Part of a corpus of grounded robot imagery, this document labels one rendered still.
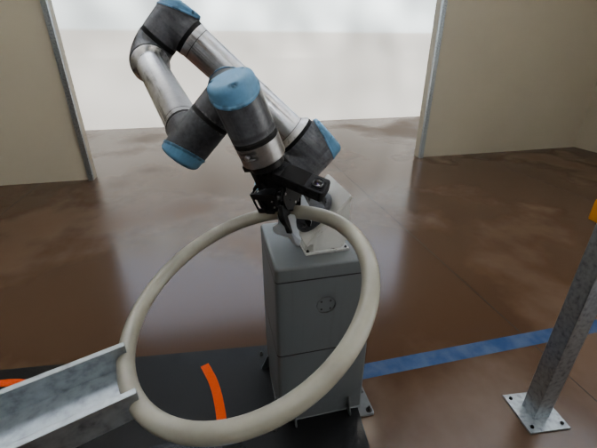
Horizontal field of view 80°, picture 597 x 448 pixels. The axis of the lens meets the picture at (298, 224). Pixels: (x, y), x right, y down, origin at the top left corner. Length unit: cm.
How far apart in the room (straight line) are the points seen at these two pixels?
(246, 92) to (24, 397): 60
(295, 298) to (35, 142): 468
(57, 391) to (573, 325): 172
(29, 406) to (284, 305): 88
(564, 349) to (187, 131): 168
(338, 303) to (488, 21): 549
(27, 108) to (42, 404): 497
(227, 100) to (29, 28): 483
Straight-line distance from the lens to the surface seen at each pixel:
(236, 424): 52
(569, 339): 188
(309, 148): 126
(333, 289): 140
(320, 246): 137
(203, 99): 78
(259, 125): 66
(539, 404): 212
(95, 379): 74
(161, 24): 128
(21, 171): 580
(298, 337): 151
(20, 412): 75
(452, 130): 638
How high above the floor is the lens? 156
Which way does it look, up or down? 26 degrees down
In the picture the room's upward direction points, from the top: straight up
